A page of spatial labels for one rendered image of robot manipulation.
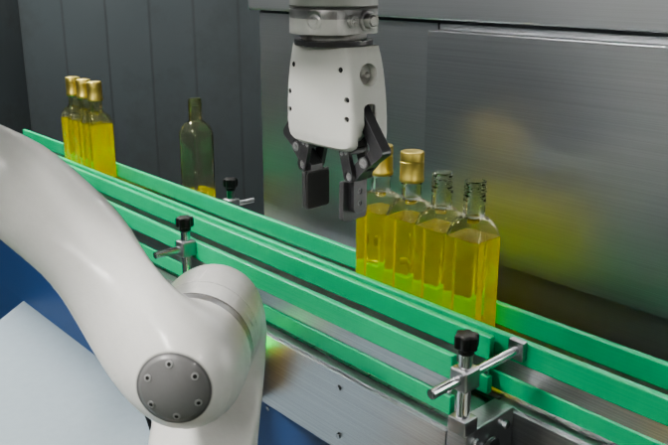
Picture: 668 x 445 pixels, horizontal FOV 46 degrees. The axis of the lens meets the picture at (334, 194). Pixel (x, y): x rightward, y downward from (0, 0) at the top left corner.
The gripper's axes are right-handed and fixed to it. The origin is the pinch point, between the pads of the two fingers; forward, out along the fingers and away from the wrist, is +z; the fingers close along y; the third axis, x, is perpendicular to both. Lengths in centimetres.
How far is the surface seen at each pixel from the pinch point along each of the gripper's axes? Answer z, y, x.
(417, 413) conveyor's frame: 31.4, 1.0, -14.9
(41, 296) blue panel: 56, 126, -16
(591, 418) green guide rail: 28.7, -16.3, -25.8
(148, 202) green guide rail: 23, 82, -24
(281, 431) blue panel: 49, 31, -16
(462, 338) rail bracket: 18.1, -6.3, -13.8
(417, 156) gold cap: 3.2, 15.3, -29.4
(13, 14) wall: -4, 303, -83
